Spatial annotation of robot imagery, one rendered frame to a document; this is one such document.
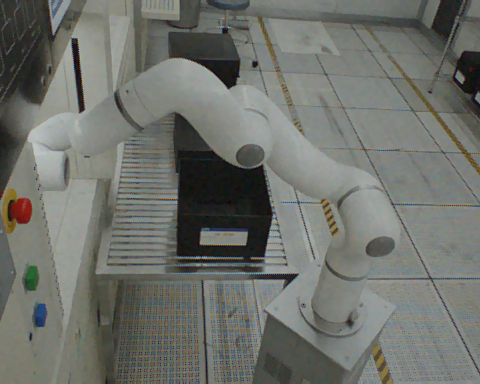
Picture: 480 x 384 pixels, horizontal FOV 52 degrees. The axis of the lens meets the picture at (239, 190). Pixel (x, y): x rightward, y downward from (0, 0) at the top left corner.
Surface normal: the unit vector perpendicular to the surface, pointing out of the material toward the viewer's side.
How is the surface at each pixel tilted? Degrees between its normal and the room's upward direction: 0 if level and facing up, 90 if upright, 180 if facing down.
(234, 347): 0
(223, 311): 0
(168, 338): 0
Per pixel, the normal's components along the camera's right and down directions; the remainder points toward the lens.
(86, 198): 0.11, -0.78
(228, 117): -0.26, -0.07
